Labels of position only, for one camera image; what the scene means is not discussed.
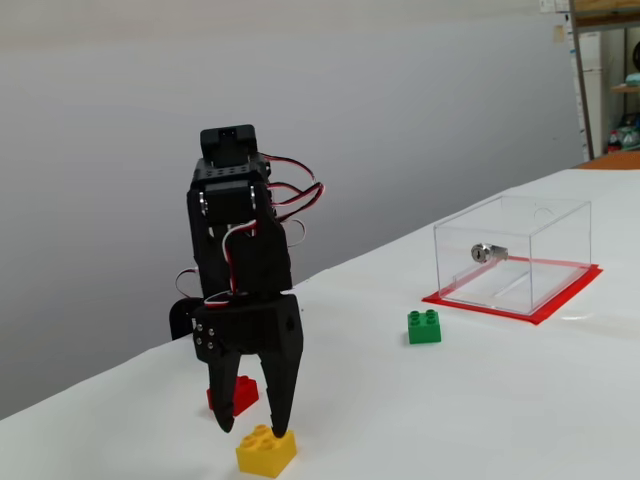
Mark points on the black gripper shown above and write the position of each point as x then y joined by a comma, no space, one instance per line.
245,327

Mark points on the yellow lego brick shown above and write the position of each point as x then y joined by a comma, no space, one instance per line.
265,452

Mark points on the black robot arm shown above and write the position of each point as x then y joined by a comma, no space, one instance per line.
225,172

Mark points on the red lego brick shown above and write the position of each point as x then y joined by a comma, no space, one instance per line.
247,392

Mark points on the green lego brick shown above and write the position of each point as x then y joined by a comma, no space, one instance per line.
424,330

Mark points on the transparent plastic box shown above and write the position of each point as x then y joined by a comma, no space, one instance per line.
555,235

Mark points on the silver cam lock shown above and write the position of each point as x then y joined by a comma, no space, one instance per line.
482,253

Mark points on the orange wooden tabletop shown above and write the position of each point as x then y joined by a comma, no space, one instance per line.
615,161

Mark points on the red cap cola bottle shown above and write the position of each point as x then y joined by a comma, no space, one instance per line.
614,142

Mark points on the metal shelf rack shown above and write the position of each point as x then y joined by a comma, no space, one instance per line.
582,100

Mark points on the green plastic bottle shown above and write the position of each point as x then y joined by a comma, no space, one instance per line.
631,134

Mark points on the teal round object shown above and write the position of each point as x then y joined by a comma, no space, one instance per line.
633,79

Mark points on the red tape frame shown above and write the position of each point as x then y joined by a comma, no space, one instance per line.
560,300

